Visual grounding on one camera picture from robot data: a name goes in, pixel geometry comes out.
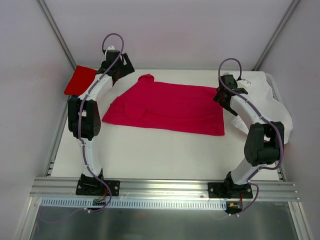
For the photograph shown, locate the white perforated plastic basket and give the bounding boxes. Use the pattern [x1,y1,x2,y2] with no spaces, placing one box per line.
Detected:
[265,73,284,105]

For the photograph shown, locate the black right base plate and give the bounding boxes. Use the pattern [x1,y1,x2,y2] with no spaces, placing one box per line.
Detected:
[207,182,253,199]

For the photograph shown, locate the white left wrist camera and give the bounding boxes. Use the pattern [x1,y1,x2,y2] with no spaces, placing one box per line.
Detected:
[105,45,116,52]

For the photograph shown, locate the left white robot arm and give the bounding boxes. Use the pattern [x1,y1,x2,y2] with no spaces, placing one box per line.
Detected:
[67,49,135,196]

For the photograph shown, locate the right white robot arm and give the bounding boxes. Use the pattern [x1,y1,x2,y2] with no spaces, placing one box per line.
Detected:
[213,74,285,198]

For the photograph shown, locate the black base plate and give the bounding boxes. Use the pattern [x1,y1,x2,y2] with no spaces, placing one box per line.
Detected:
[75,176,121,197]
[207,182,253,199]

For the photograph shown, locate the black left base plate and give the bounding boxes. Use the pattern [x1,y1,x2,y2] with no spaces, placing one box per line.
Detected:
[75,176,121,197]

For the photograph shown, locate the folded red t shirt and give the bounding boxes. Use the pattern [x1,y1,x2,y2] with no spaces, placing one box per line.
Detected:
[64,65,97,96]

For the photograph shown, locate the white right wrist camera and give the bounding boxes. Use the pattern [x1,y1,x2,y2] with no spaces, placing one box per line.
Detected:
[237,79,251,88]

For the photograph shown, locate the crimson pink t shirt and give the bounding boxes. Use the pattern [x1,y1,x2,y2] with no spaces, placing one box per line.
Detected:
[102,74,225,136]

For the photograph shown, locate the white t shirt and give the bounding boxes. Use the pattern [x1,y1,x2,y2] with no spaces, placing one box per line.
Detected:
[241,71,293,144]

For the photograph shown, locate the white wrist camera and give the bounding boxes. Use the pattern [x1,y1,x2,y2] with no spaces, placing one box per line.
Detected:
[105,45,116,52]
[237,79,251,88]

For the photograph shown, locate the aluminium mounting rail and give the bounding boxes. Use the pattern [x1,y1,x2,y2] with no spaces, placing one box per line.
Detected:
[29,177,301,202]

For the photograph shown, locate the white slotted cable duct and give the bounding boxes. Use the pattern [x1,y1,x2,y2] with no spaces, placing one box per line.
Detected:
[40,197,227,211]

